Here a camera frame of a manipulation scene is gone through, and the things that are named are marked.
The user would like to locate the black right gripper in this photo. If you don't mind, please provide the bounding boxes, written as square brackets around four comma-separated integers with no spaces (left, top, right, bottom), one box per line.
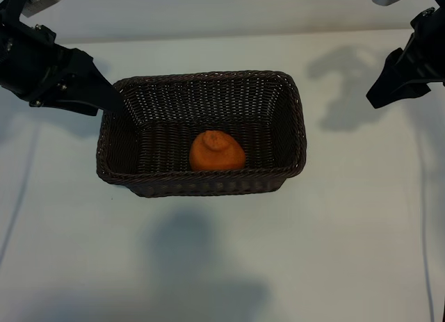
[365,8,445,110]

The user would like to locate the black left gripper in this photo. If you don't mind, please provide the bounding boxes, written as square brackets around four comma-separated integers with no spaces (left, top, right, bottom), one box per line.
[0,22,127,117]

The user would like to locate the dark brown wicker basket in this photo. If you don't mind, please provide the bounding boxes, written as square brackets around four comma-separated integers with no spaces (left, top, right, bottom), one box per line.
[96,70,308,198]

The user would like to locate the orange fruit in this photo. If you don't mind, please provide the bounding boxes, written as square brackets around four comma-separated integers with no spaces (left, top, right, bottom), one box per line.
[189,129,247,172]

